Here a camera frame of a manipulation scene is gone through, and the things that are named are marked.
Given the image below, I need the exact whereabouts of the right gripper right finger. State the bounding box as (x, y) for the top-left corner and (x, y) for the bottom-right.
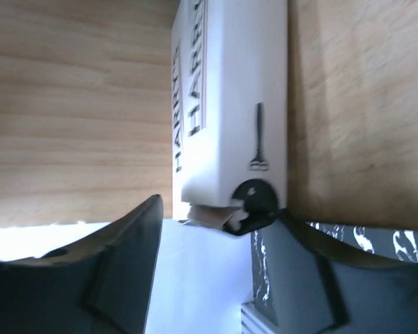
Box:
(232, 179), (418, 333)

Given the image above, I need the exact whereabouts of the wooden two-tier shelf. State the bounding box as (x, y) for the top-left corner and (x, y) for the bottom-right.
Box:
(0, 1), (418, 230)

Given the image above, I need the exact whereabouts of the black marble mat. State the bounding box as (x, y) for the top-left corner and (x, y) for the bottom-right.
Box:
(242, 223), (418, 333)

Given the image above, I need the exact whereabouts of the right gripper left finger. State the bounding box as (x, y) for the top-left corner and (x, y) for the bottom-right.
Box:
(0, 195), (163, 333)

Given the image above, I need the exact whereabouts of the white Harry's box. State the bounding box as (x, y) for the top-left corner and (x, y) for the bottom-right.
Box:
(171, 1), (288, 221)
(171, 42), (183, 220)

